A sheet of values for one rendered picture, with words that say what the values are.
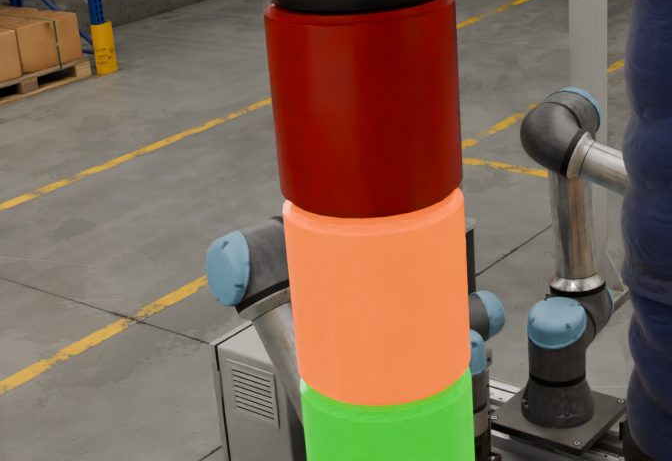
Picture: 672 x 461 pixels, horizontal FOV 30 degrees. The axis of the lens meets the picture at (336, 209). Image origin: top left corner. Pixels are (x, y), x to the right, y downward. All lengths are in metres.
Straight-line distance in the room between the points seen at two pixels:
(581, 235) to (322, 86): 2.31
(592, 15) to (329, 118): 4.89
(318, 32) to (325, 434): 0.12
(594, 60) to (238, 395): 2.98
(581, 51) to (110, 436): 2.41
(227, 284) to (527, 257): 3.99
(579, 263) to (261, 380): 0.69
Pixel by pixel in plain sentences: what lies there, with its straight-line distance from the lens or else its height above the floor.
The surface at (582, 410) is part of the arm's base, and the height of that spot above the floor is 1.07.
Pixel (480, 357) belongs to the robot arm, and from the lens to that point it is 1.83.
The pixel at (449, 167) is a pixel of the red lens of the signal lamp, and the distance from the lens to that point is 0.33.
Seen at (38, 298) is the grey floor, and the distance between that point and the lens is 6.12.
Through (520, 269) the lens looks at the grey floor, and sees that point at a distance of 5.90.
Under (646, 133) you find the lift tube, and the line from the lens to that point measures 1.78.
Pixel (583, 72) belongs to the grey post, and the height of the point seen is 1.01.
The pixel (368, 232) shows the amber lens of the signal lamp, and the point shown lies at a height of 2.27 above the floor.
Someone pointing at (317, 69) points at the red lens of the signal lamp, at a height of 2.31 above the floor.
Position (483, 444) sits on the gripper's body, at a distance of 1.95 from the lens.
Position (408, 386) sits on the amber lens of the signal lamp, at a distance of 0.34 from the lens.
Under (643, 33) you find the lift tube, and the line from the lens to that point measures 1.75.
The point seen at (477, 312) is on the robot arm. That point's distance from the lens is 1.98.
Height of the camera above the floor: 2.39
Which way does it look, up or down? 21 degrees down
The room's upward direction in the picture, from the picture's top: 5 degrees counter-clockwise
